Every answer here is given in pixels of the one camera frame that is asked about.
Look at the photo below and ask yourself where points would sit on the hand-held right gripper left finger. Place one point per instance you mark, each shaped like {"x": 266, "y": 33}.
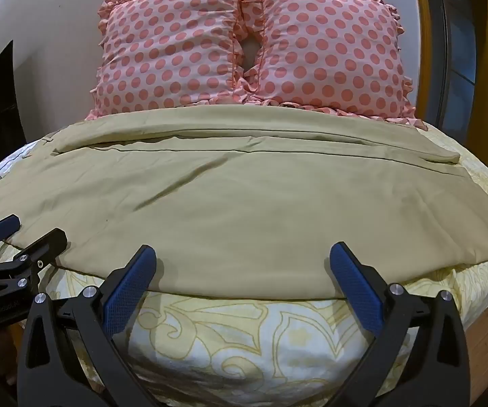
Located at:
{"x": 128, "y": 288}

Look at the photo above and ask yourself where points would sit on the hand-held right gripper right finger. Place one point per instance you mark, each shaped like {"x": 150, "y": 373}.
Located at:
{"x": 353, "y": 285}

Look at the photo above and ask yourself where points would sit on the khaki pants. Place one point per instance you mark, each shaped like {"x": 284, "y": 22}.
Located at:
{"x": 227, "y": 195}

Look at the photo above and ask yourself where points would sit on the yellow floral bed sheet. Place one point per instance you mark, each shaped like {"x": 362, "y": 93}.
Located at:
{"x": 235, "y": 347}

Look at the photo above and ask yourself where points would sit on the pink polka dot pillow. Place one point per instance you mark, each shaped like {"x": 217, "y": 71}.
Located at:
{"x": 333, "y": 46}
{"x": 171, "y": 46}

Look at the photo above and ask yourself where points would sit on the wooden bed frame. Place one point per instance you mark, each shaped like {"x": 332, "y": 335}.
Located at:
{"x": 487, "y": 326}

